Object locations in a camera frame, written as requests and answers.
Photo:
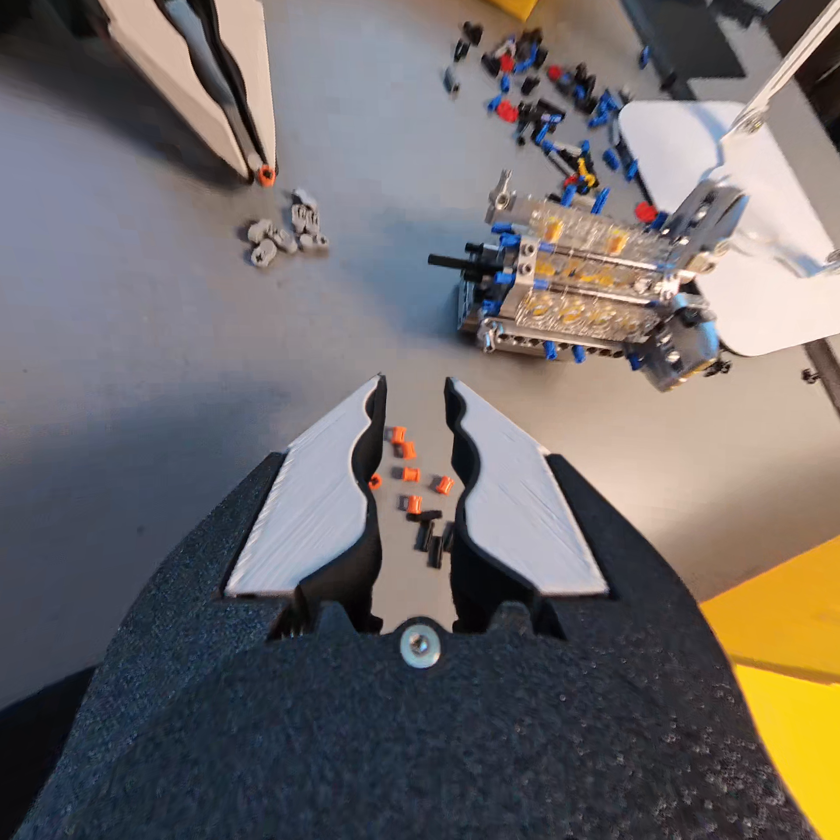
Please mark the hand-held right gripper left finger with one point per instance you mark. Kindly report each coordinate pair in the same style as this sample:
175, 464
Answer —
308, 518

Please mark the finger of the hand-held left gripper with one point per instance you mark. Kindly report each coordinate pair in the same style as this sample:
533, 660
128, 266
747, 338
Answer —
253, 65
177, 72

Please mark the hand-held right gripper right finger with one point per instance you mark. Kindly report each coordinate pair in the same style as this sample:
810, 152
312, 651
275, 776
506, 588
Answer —
531, 518

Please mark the group of black pins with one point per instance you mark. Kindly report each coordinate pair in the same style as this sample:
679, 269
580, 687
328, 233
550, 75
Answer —
433, 554

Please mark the orange bush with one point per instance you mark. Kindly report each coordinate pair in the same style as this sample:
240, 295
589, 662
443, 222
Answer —
266, 174

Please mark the group of orange bushes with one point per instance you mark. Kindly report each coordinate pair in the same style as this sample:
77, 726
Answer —
412, 474

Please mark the pile of grey connector pieces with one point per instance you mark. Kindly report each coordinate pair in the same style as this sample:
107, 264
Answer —
262, 253

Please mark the grey toy brick assembly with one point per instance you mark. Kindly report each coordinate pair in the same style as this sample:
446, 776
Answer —
525, 253

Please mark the scattered small brick parts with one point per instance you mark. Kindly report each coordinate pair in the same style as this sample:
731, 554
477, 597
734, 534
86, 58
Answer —
505, 111

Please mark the yellow bin holding dark parts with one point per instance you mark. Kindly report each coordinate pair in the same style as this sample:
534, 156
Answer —
515, 6

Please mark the white rounded board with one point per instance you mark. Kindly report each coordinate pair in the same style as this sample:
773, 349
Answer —
774, 308

